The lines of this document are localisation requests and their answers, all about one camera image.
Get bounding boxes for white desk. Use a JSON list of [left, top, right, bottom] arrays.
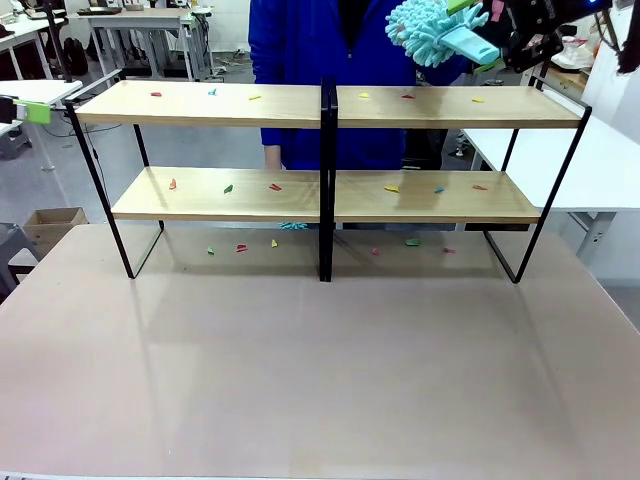
[[0, 17, 69, 81]]

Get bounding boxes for wooden two-tier shelf black frame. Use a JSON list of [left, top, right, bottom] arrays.
[[325, 74, 594, 285], [62, 69, 334, 284]]

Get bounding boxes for black backpack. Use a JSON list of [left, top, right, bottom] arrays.
[[62, 37, 90, 76]]

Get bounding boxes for grey equipment base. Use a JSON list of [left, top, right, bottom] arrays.
[[0, 130, 34, 161]]

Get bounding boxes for large white table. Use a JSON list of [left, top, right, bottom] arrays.
[[458, 127, 640, 281]]

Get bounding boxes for white table with grey legs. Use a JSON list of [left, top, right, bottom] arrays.
[[0, 78, 84, 172]]

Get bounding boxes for small wooden table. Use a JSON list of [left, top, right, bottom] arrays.
[[543, 64, 587, 101]]

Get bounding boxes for black cable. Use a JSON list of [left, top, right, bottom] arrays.
[[593, 9, 639, 76]]

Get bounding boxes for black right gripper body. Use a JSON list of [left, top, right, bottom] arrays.
[[499, 0, 571, 74]]

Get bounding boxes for black stand pole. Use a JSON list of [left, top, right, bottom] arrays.
[[43, 0, 74, 84]]

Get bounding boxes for teal chenille duster with handle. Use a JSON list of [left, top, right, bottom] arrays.
[[384, 0, 501, 69]]

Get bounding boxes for cardboard box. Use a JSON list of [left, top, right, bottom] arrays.
[[22, 206, 90, 259]]

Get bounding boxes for grey chair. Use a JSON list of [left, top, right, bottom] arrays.
[[0, 222, 44, 301]]

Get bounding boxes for person in blue jacket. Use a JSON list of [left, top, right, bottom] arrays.
[[248, 0, 471, 172]]

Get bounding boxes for white plastic bag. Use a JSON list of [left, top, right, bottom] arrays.
[[549, 35, 601, 71]]

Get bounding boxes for wood-topped table grey frame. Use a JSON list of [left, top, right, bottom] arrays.
[[67, 7, 214, 84]]

